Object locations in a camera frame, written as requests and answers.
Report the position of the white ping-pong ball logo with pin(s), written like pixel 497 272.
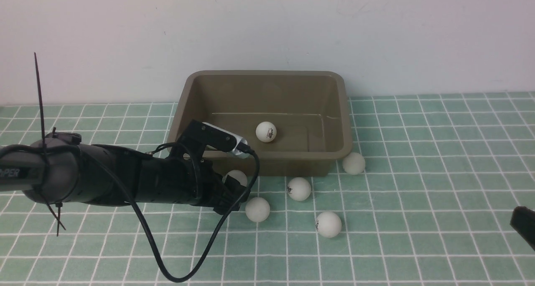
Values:
pixel 298 189

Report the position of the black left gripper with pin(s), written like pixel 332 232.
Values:
pixel 175 181

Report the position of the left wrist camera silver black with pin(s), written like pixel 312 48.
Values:
pixel 199 135

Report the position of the black cable tie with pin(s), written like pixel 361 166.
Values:
pixel 56 215

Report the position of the white ping-pong ball corner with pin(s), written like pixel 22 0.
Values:
pixel 354 164

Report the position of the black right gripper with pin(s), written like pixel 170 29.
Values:
pixel 523 222

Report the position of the white ping-pong ball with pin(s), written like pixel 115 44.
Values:
pixel 238 176
pixel 257 209
pixel 266 132
pixel 328 224

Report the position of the green checked tablecloth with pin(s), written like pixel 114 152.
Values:
pixel 433 207

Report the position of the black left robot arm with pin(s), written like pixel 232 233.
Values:
pixel 61 169

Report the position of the olive green plastic bin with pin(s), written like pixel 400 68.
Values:
pixel 309 109

